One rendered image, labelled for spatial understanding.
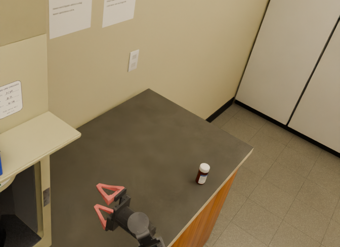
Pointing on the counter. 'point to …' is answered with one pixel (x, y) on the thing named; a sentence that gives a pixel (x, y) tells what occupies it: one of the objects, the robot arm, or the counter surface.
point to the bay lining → (21, 198)
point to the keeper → (46, 197)
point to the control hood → (33, 142)
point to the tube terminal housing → (30, 110)
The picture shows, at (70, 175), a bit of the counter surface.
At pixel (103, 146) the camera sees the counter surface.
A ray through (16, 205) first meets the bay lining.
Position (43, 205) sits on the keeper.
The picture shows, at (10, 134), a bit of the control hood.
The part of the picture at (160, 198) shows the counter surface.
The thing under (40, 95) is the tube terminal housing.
